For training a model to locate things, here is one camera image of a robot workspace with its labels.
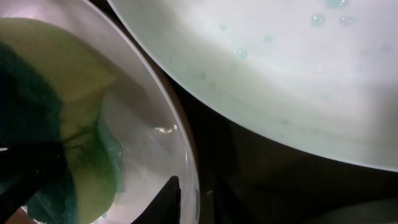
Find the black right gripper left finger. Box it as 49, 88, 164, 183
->
131, 176, 181, 224

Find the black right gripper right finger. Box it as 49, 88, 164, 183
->
214, 177, 260, 224

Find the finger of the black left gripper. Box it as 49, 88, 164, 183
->
1, 142, 67, 223

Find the green yellow scrub sponge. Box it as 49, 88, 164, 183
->
1, 17, 117, 223

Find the white plate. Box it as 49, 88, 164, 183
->
1, 0, 200, 223
110, 0, 397, 171

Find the dark brown serving tray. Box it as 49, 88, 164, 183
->
96, 1, 397, 223

